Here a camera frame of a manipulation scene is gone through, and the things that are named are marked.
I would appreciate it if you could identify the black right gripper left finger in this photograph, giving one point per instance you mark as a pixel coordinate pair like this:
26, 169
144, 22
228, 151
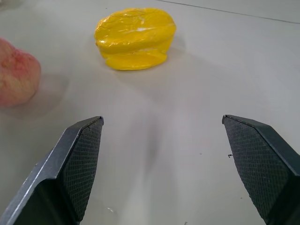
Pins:
70, 168

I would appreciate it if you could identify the pink peach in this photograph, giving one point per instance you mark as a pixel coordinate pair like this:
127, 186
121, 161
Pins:
15, 75

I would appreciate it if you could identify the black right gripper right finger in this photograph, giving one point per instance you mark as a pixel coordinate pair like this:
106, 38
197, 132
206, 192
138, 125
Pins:
262, 164

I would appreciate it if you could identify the yellow star fruit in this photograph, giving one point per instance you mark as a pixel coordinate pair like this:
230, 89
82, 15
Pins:
134, 37

